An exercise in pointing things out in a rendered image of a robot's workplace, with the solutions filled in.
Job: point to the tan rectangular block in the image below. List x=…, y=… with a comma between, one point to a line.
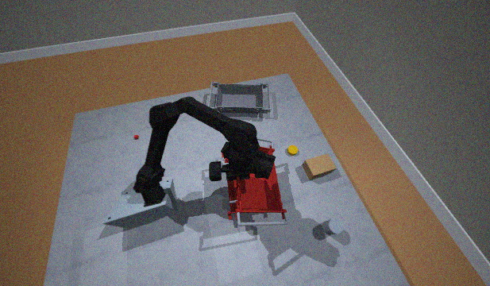
x=318, y=166

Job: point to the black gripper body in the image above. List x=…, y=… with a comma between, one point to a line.
x=215, y=171

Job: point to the yellow short cylinder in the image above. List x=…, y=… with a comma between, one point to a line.
x=292, y=150

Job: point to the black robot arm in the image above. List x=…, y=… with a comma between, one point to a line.
x=240, y=135

